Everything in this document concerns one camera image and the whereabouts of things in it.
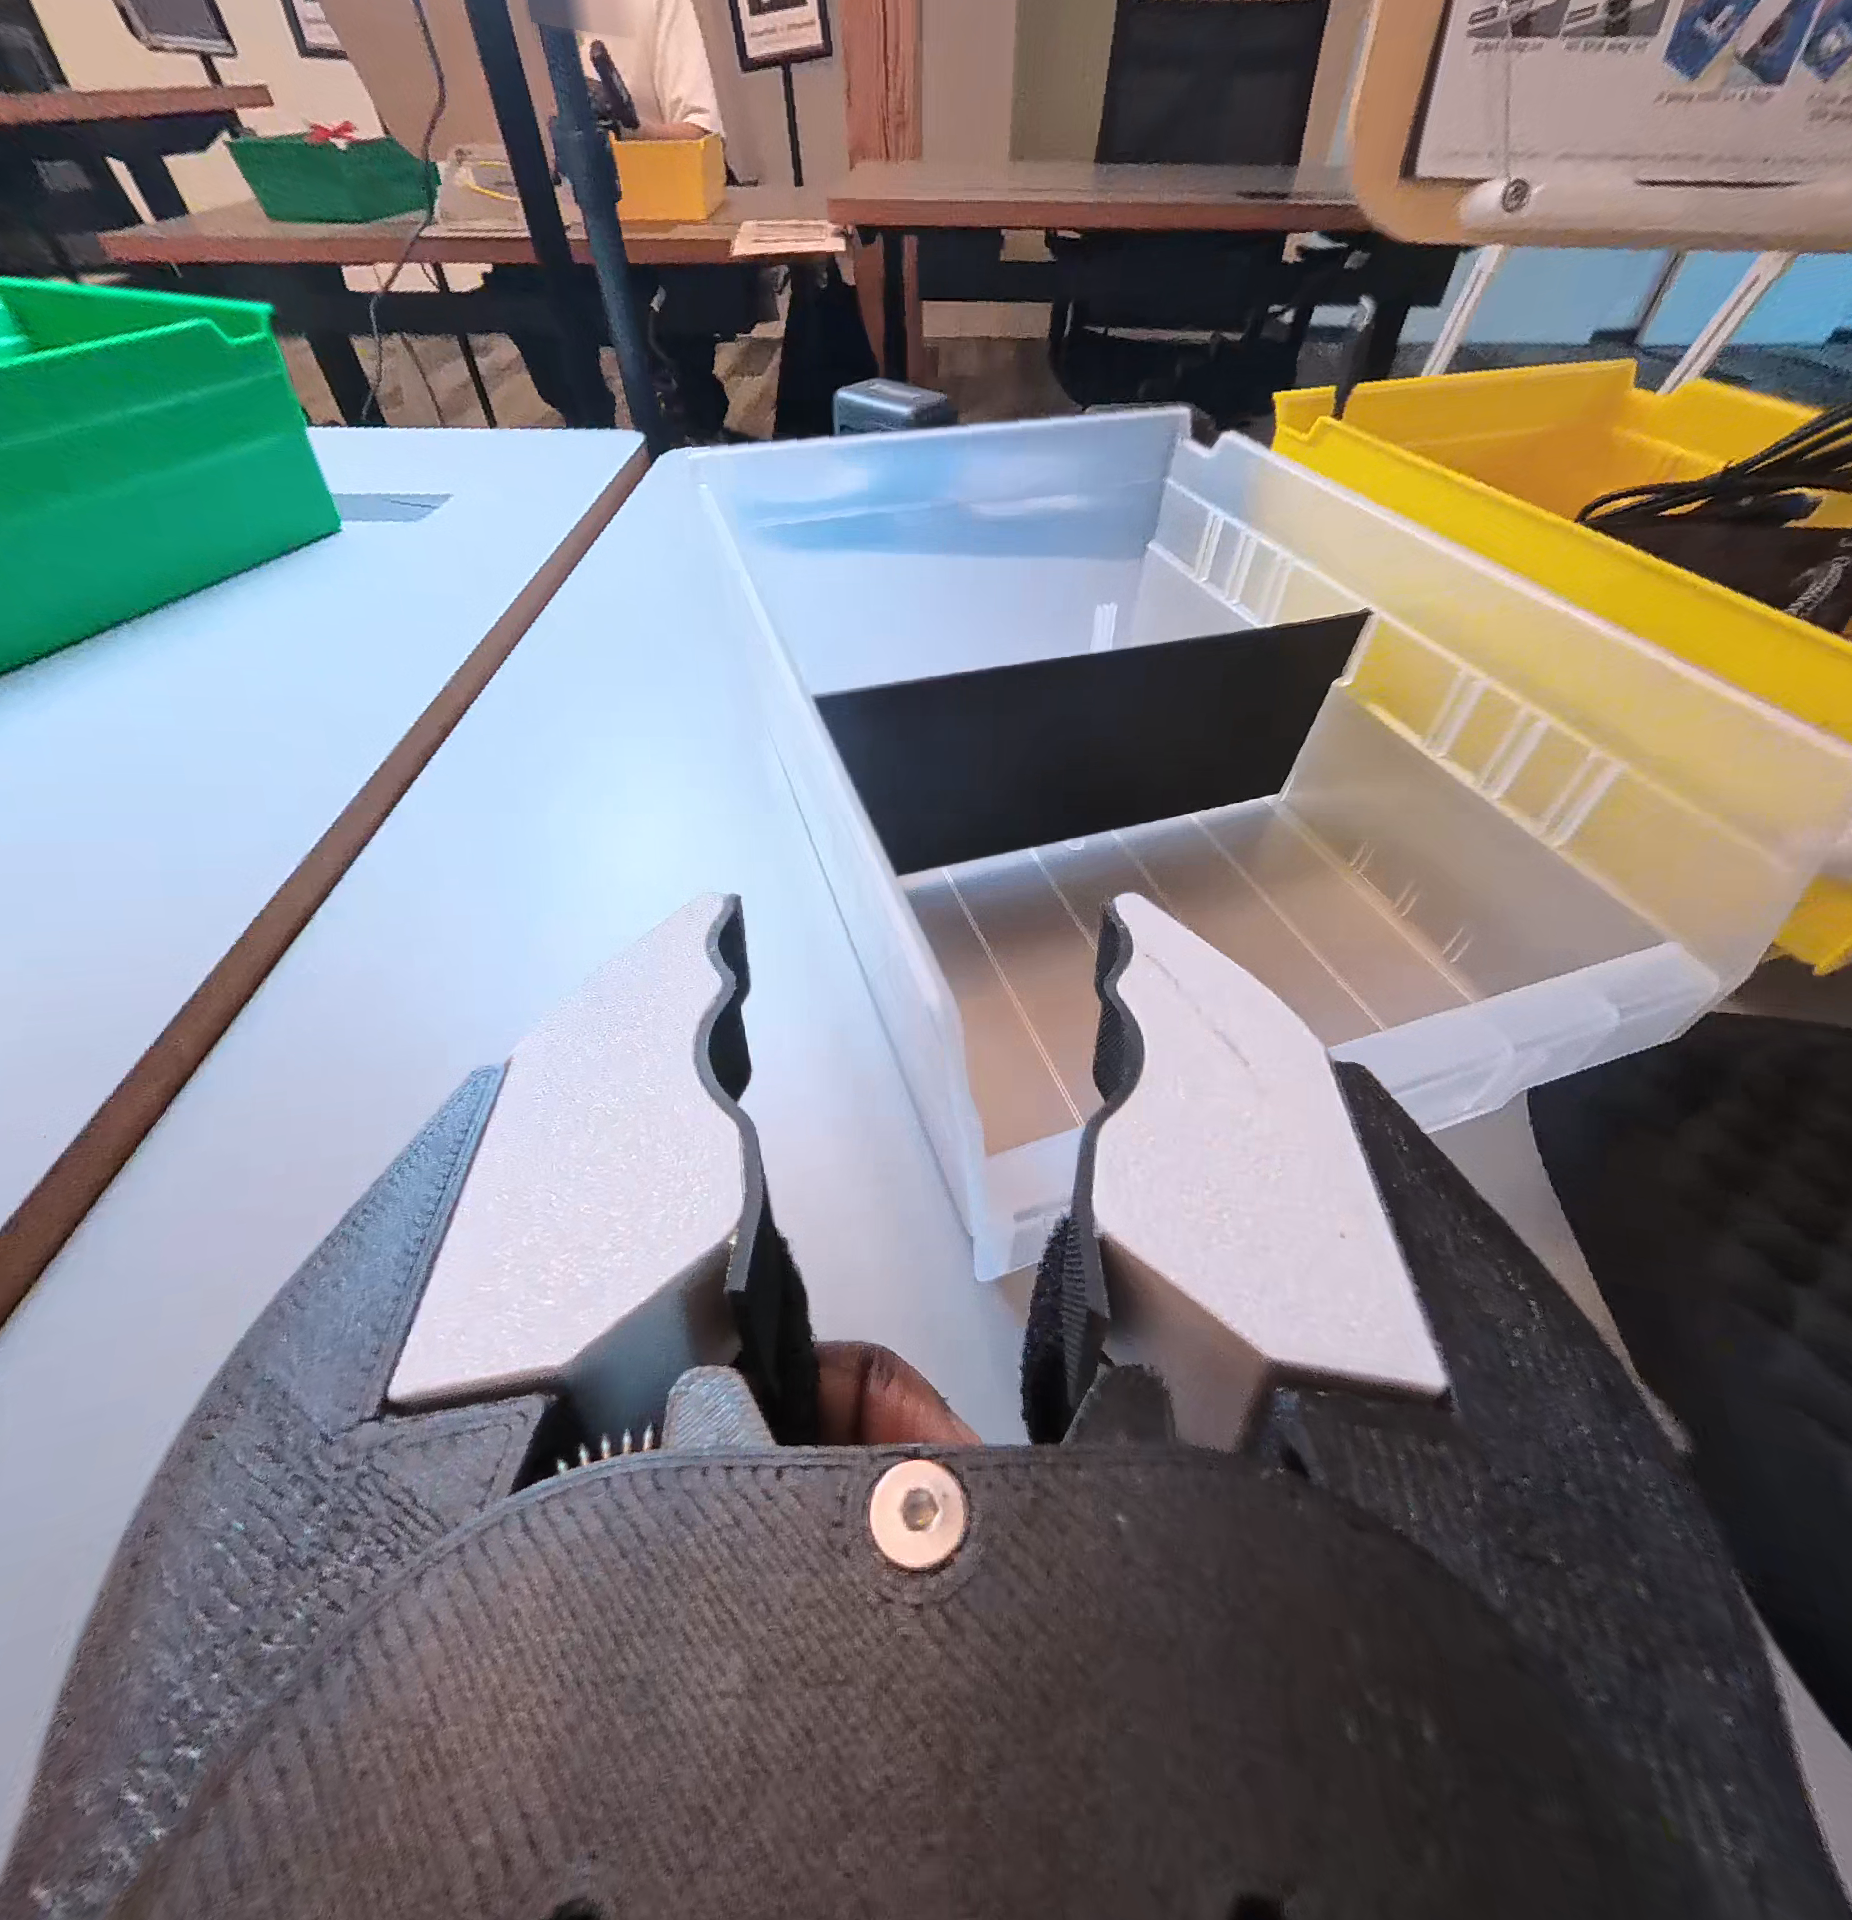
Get grey power box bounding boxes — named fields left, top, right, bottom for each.
left=834, top=380, right=961, bottom=441

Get black framed sign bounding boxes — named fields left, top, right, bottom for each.
left=728, top=0, right=835, bottom=76

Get clear plastic bin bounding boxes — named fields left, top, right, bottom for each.
left=690, top=406, right=1852, bottom=1284

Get black office chair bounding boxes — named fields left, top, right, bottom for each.
left=1044, top=0, right=1409, bottom=430

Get wooden document stand board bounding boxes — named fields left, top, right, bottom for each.
left=1345, top=0, right=1852, bottom=249

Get small yellow box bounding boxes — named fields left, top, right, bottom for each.
left=608, top=132, right=730, bottom=225

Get white metal stand base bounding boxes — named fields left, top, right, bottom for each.
left=1417, top=241, right=1818, bottom=395

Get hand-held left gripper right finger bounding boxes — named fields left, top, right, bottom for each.
left=1021, top=895, right=1452, bottom=1456

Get black USB hub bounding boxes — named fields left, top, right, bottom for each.
left=1594, top=510, right=1852, bottom=633

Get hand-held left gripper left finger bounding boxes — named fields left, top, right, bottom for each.
left=386, top=895, right=826, bottom=1449

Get black foam pad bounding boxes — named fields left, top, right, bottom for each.
left=1525, top=1013, right=1852, bottom=1801

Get wooden desk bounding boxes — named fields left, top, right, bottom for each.
left=829, top=158, right=1378, bottom=393
left=97, top=181, right=852, bottom=430

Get large green plastic bin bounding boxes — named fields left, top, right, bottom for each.
left=0, top=273, right=343, bottom=692

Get yellow plastic bin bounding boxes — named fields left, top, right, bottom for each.
left=1269, top=358, right=1852, bottom=976

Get person's left hand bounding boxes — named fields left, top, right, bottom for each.
left=817, top=1339, right=986, bottom=1449

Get black light stand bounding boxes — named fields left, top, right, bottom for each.
left=526, top=0, right=678, bottom=452

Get black bin divider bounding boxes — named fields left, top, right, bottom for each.
left=813, top=606, right=1378, bottom=879

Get small green bin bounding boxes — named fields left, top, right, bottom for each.
left=225, top=128, right=445, bottom=225

